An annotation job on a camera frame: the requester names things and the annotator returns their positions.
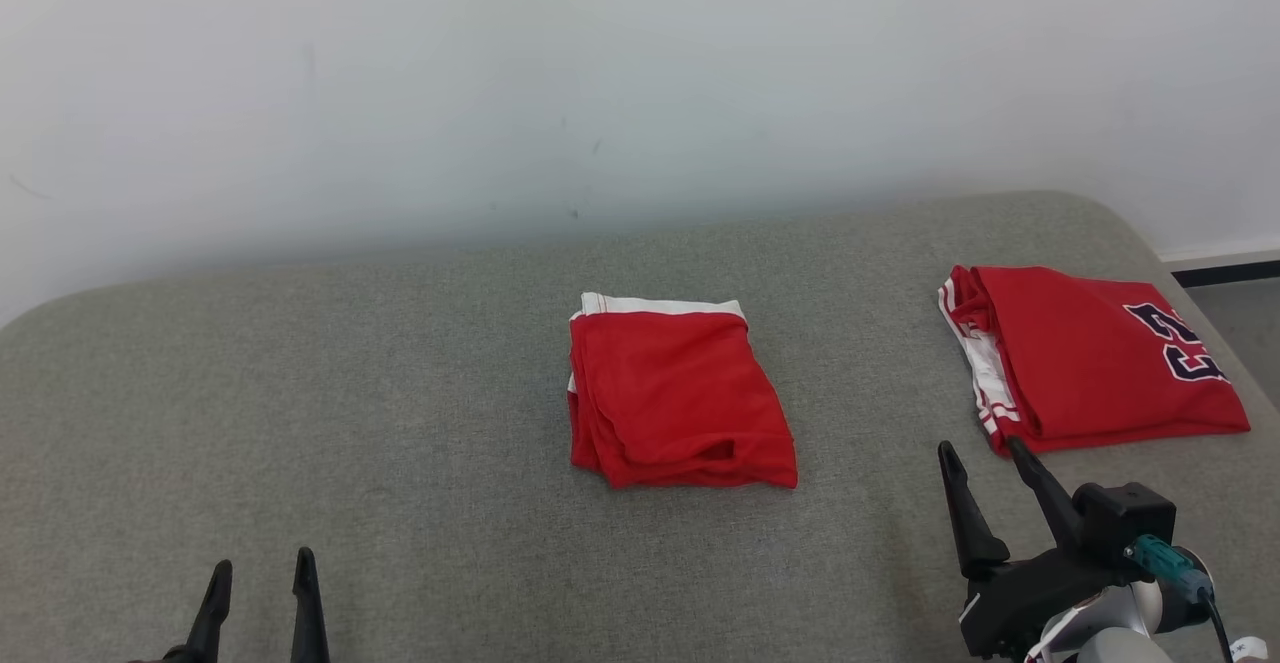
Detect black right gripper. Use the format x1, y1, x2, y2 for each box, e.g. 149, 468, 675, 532
938, 436, 1131, 659

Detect red shorts with white trim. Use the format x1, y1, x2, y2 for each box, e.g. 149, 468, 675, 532
567, 292, 799, 490

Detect dark baseboard strip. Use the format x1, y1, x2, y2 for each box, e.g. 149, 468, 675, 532
1170, 260, 1280, 288

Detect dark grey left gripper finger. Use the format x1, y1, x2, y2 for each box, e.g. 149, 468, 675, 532
291, 547, 331, 663
185, 559, 234, 663

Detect black cable with teal connector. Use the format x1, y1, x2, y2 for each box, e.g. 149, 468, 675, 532
1125, 533, 1237, 663

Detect red white sports t-shirt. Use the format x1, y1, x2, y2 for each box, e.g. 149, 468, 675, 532
938, 264, 1252, 457

